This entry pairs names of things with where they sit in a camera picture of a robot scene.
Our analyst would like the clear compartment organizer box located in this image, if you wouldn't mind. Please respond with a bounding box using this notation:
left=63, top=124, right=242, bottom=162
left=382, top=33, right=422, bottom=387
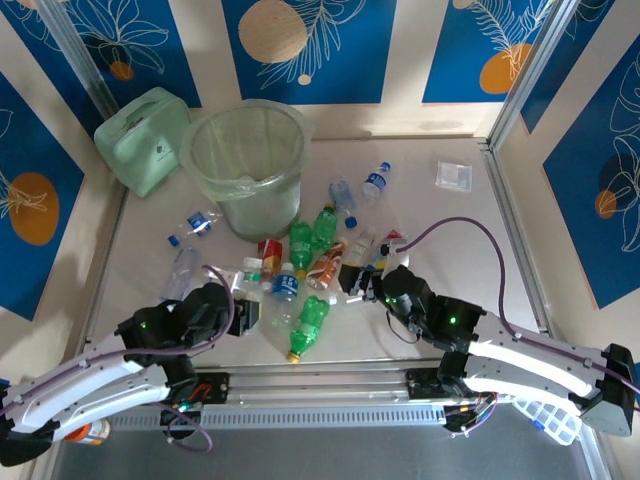
left=509, top=392, right=584, bottom=446

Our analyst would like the mint green lidded case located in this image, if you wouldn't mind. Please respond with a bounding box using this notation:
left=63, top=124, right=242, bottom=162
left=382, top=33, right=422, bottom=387
left=93, top=86, right=194, bottom=199

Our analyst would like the crushed clear bottle blue label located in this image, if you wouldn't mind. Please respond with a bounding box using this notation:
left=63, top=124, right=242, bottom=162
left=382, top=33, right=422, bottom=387
left=167, top=208, right=225, bottom=248

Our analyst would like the slotted grey cable duct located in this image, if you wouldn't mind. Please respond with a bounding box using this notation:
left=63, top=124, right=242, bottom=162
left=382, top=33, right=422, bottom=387
left=107, top=403, right=451, bottom=432

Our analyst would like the square bottle pale blue label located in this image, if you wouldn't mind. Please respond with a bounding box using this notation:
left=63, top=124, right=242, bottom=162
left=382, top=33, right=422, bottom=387
left=327, top=174, right=360, bottom=230

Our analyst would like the translucent green bin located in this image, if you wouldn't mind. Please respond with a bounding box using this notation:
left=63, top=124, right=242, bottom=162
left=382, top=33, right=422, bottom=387
left=179, top=98, right=316, bottom=245

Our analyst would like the red orange label bottle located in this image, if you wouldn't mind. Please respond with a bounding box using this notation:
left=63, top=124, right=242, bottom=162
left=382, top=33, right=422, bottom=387
left=256, top=238, right=285, bottom=281

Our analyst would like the grey metal panel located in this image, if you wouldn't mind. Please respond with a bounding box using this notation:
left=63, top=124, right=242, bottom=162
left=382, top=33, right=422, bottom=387
left=29, top=424, right=609, bottom=480

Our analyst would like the aluminium table edge rail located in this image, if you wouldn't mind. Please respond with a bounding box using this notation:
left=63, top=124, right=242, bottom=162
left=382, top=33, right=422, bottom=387
left=477, top=138, right=556, bottom=336
left=79, top=179, right=132, bottom=351

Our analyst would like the blue floral wall panel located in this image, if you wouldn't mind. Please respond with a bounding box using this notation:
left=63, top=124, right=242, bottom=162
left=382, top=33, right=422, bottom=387
left=0, top=72, right=87, bottom=322
left=542, top=34, right=640, bottom=311
left=519, top=0, right=619, bottom=135
left=0, top=0, right=57, bottom=69
left=421, top=0, right=559, bottom=105
left=221, top=0, right=399, bottom=105
left=64, top=0, right=204, bottom=110

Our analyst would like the brown orange label bottle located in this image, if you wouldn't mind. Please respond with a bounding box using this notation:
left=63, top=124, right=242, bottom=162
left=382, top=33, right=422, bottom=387
left=305, top=235, right=350, bottom=291

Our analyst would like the orange cap pill bottle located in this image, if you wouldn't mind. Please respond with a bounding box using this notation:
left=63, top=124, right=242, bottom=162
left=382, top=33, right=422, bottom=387
left=64, top=418, right=112, bottom=447

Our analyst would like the small water bottle blue cap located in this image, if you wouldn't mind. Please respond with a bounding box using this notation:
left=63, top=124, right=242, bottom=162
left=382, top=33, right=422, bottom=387
left=360, top=160, right=393, bottom=207

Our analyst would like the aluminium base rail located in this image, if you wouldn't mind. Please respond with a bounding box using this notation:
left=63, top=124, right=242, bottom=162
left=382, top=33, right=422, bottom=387
left=189, top=367, right=451, bottom=407

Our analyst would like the clear bottle green label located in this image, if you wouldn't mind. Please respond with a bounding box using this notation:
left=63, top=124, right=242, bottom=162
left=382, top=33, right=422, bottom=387
left=238, top=255, right=266, bottom=301

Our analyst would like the slim white label bottle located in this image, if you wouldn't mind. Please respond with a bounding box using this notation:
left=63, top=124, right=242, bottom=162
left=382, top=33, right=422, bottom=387
left=344, top=225, right=377, bottom=266

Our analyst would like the small clear plastic box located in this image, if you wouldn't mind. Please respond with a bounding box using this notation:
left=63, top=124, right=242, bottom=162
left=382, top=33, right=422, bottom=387
left=433, top=159, right=474, bottom=192

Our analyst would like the aluminium frame post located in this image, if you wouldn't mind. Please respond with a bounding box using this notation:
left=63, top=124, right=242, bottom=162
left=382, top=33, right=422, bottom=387
left=485, top=0, right=577, bottom=151
left=35, top=0, right=121, bottom=121

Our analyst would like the green plastic bottle yellow cap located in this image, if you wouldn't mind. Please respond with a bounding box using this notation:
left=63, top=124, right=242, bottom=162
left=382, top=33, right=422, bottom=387
left=310, top=202, right=341, bottom=254
left=288, top=219, right=317, bottom=280
left=284, top=294, right=332, bottom=362

